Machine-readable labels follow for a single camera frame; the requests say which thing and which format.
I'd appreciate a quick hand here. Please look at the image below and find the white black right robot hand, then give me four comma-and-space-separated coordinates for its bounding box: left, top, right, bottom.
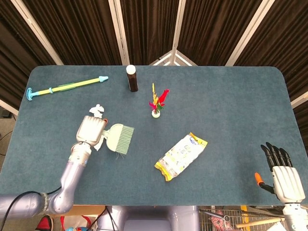
254, 141, 306, 203

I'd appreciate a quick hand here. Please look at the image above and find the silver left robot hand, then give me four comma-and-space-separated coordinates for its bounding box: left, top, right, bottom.
76, 115, 108, 147

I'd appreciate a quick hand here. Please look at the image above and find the small green hand broom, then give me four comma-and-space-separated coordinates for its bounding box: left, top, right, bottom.
102, 123, 135, 156

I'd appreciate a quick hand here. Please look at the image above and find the yellow and white snack bag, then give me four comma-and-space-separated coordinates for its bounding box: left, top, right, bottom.
154, 132, 208, 183

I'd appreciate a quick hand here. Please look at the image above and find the large crumpled white tissue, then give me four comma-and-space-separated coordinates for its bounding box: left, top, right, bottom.
93, 136, 106, 152

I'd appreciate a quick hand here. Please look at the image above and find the yellow blue toy stick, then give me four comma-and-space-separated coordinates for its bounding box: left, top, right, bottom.
26, 76, 109, 102

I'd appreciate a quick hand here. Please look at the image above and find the wooden stick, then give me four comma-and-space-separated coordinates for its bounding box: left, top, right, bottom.
235, 218, 286, 229

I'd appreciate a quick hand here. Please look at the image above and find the dark bottle with white cap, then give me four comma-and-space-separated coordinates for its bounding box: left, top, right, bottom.
126, 64, 139, 92

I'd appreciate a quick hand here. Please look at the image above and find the colourful feather shuttlecock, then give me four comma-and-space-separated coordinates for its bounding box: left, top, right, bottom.
148, 83, 170, 118

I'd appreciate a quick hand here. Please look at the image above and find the dark brown pleated curtain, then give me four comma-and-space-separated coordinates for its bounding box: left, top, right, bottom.
0, 0, 308, 117

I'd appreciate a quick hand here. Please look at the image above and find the red and black shoe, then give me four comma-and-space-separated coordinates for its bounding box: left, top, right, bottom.
36, 215, 54, 231

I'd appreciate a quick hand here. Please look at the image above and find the silver robot torso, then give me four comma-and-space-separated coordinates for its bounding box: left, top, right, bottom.
96, 205, 200, 231

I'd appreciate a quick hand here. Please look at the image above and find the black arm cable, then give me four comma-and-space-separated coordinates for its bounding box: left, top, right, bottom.
4, 185, 62, 231

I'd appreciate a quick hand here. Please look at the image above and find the metal wire basket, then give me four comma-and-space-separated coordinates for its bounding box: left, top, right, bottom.
199, 205, 285, 231

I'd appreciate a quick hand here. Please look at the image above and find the white metal frame post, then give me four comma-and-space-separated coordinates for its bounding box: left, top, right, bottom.
225, 0, 275, 66
149, 0, 198, 66
11, 0, 64, 65
108, 0, 130, 65

